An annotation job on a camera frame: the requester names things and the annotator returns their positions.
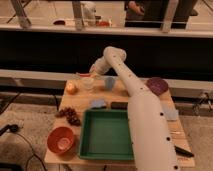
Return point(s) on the yellow onion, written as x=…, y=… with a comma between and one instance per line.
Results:
x=71, y=88

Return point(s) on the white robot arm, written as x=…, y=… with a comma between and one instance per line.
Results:
x=152, y=144

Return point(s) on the green plastic tray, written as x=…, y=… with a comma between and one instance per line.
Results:
x=105, y=136

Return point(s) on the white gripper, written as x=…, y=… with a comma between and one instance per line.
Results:
x=100, y=66

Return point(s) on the purple plate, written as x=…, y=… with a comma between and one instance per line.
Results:
x=157, y=85

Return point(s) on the bunch of dark grapes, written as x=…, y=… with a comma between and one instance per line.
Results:
x=70, y=114

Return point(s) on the black rectangular block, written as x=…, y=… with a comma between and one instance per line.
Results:
x=119, y=105

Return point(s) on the orange red pepper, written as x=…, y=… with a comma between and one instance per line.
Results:
x=83, y=74

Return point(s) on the orange bowl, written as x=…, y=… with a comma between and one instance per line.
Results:
x=60, y=140

